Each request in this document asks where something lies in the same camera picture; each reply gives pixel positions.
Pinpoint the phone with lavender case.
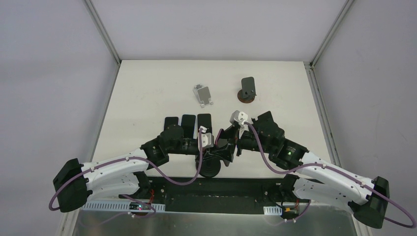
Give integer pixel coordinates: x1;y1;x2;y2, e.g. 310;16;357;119
164;117;179;130

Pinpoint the black pole phone stand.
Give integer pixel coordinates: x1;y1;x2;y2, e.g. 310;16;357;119
198;158;221;178

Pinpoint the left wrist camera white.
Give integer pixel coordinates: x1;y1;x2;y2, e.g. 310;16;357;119
197;126;214;151

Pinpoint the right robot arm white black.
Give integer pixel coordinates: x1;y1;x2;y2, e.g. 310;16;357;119
216;111;389;229

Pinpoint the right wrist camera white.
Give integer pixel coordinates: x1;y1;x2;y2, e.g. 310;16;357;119
230;110;249;138

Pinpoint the phone with purple case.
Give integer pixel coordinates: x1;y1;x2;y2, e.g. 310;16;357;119
215;129;231;148

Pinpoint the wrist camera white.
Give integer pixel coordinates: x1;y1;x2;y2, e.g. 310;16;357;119
230;110;249;138
197;126;214;151

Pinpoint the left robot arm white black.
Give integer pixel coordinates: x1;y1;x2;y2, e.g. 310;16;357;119
48;124;238;212

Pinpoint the right aluminium frame post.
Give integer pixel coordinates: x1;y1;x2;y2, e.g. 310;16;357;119
309;0;356;69

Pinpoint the phone with blue case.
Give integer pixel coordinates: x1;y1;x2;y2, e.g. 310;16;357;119
180;114;196;139

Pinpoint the left aluminium frame post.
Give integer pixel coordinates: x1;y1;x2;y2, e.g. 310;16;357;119
83;0;122;67

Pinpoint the white cable duct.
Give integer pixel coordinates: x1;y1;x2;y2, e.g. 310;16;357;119
81;200;165;213
263;206;283;216

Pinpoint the black wedge phone stand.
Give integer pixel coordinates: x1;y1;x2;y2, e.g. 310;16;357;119
252;111;274;125

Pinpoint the left white cable duct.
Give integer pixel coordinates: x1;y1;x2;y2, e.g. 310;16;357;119
81;200;165;213

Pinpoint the aluminium frame post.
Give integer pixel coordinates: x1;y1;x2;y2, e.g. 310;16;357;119
83;0;122;67
309;0;356;69

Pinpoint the brown round phone stand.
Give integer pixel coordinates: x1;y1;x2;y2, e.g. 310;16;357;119
237;77;256;104

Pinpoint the phone with beige case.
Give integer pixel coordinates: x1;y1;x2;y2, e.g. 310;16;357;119
197;114;212;133

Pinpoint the right white cable duct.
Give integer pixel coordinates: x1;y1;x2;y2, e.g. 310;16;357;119
263;206;283;216

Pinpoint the white grey phone stand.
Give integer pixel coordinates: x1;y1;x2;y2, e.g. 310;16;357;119
193;84;213;108

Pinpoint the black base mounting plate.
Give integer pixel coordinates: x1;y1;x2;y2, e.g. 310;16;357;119
131;177;297;214

